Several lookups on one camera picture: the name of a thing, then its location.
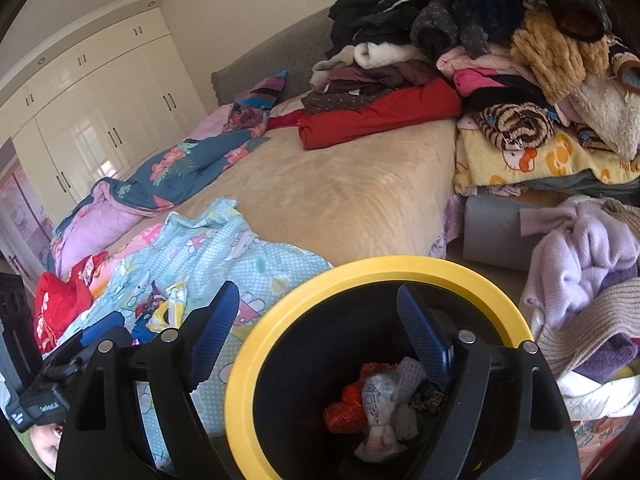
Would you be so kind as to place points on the brown striped knit garment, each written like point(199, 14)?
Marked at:
point(515, 127)

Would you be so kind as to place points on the grey headboard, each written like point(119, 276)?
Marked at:
point(294, 49)

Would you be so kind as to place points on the yellow cartoon blanket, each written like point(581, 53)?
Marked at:
point(479, 163)

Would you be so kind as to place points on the cream fleece garment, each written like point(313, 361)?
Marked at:
point(611, 112)

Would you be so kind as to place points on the lilac sweater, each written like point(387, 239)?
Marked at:
point(580, 245)

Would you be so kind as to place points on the tan fuzzy garment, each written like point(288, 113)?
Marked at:
point(559, 63)

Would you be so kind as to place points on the blue wrapper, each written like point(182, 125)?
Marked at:
point(140, 334)

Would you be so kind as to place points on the light blue cartoon blanket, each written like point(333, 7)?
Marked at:
point(189, 260)

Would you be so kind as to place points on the patterned laundry basket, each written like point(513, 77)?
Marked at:
point(595, 439)

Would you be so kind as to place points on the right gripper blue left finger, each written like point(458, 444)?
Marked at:
point(206, 331)

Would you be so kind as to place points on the left hand painted nails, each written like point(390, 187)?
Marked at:
point(46, 440)

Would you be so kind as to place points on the white snack bag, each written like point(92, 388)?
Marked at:
point(391, 420)

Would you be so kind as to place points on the beige ribbed knit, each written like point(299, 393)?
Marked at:
point(614, 311)

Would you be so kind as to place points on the striped colourful cloth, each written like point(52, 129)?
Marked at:
point(263, 95)

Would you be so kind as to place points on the red garment on bed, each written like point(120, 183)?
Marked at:
point(398, 109)

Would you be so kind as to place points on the white wardrobe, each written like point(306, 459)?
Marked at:
point(100, 109)

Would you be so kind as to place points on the blue floral pink quilt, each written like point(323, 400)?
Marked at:
point(168, 179)

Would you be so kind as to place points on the yellow white wrapper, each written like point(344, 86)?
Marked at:
point(170, 312)

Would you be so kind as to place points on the black clothes pile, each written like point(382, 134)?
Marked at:
point(435, 26)

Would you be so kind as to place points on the yellow rimmed black trash bin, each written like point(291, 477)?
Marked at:
point(313, 343)

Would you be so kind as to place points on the beige bed cover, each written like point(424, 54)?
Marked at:
point(383, 194)

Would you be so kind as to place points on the red plastic bag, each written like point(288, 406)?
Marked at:
point(347, 416)

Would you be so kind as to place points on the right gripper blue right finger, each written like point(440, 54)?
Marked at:
point(432, 346)

